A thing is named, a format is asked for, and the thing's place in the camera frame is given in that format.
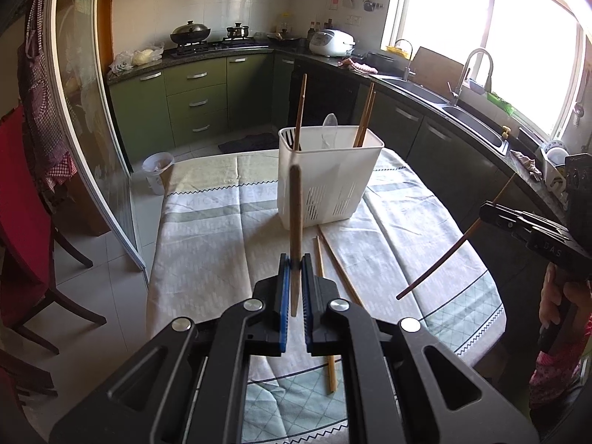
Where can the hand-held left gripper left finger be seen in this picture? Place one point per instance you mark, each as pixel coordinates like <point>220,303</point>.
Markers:
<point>285,314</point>

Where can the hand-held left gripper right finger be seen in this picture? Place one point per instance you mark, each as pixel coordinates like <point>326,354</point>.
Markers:
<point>307,319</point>

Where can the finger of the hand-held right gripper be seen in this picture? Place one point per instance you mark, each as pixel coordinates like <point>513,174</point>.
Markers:
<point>506,215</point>
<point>513,231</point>

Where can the dark-tipped wooden chopstick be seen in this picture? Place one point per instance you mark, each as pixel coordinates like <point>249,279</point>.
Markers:
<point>444,259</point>

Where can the white plastic utensil holder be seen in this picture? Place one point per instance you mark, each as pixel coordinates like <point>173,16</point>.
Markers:
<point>333,180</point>

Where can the black plastic fork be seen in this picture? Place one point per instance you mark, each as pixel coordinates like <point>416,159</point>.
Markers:
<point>289,138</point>

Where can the clear plastic spoon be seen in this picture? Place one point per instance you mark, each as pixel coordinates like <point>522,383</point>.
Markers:
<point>330,122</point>

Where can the person's right forearm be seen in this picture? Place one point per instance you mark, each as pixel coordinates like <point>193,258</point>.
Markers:
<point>559,370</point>

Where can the person's right hand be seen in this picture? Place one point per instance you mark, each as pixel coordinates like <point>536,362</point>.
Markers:
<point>550,300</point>

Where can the grey rag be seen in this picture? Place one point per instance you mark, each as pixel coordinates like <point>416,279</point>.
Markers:
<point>527,166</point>

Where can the small yellow tap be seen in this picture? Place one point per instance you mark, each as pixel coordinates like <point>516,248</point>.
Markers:
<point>506,132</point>

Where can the steel sink basin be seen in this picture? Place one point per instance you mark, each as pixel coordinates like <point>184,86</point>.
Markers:
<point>476,127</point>
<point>416,90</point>

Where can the patterned pale green tablecloth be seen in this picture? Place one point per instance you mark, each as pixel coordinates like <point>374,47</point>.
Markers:
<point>222,240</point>

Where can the green plastic bag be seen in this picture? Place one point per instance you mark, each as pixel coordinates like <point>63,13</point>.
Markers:
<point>502,104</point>

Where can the tall steel faucet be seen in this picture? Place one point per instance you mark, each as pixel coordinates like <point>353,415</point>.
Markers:
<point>462,74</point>

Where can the dark kitchen countertop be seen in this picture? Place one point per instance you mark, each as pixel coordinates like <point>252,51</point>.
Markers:
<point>416,87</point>

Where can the wooden cutting board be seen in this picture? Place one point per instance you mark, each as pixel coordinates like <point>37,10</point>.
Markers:
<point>437,67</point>

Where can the dark floor mat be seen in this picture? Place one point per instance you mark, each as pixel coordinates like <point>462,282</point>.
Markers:
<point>247,142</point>

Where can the small steel faucet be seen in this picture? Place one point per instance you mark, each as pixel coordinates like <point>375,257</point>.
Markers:
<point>407,62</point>

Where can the white plastic bucket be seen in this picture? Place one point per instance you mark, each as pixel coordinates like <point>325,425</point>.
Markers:
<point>157,173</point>

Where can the kitchen window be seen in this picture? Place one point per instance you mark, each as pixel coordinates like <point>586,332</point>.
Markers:
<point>508,18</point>

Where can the pink cloth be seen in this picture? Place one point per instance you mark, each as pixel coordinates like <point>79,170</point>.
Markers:
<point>358,65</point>

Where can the white rice cooker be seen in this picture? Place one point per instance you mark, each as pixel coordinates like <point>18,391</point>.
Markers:
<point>330,41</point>

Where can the dark wooden chair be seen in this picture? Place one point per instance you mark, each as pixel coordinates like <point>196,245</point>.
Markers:
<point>27,374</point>

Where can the condiment bottles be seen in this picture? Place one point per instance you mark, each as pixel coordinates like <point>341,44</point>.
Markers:
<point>319,27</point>

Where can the gas stove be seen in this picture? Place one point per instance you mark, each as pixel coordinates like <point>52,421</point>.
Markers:
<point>217,46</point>

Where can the black frying pan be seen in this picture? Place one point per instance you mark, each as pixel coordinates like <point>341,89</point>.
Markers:
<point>286,37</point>

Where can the red covered wooden chair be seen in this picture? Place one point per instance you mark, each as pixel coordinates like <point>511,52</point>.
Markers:
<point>23,222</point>

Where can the sliding glass door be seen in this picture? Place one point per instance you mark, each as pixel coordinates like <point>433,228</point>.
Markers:
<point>88,115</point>

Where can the small dark pot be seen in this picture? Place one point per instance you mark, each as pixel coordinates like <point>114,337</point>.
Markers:
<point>238,31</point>

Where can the plastic bag of food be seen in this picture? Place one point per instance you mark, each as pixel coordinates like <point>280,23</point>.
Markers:
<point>138,58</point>

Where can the black wok with lid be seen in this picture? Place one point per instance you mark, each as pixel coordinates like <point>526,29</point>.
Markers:
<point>189,33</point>

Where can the checked hanging apron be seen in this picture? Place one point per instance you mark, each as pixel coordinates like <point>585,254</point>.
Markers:
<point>44,101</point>

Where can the wall socket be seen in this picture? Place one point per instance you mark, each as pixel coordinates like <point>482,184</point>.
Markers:
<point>354,19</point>

